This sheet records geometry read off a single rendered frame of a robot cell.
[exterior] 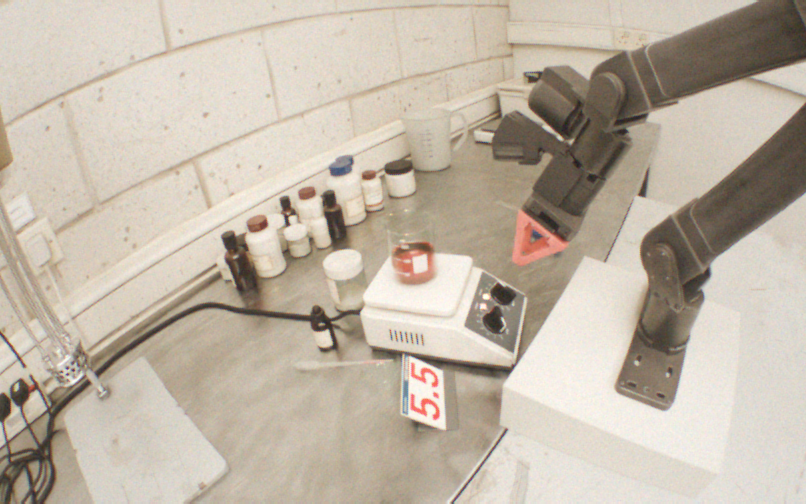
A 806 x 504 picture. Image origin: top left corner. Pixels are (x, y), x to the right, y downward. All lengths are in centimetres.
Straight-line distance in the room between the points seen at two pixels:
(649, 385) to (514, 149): 29
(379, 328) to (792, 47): 54
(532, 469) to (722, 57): 42
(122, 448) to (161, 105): 59
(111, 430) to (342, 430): 35
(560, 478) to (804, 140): 39
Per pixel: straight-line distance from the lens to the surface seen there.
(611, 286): 56
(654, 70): 39
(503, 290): 56
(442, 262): 57
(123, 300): 82
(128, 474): 58
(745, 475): 54
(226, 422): 56
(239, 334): 68
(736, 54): 36
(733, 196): 38
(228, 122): 89
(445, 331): 50
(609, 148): 44
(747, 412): 59
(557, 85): 47
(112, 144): 80
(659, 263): 41
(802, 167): 36
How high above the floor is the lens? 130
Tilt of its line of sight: 32 degrees down
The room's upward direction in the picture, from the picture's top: 8 degrees counter-clockwise
